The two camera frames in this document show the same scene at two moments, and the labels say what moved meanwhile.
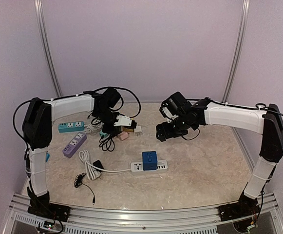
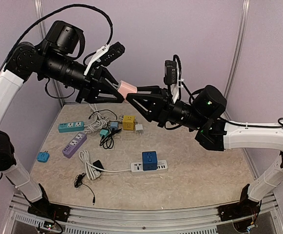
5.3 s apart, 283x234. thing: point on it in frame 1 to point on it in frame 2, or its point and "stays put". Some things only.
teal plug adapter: (105, 134) stays put
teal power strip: (71, 126) stays put
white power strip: (137, 168) stays put
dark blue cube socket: (149, 160) stays put
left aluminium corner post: (38, 7) stays put
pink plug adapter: (123, 135) to (124, 88)
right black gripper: (164, 133) to (158, 105)
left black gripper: (113, 131) to (91, 87)
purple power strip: (70, 149) stays put
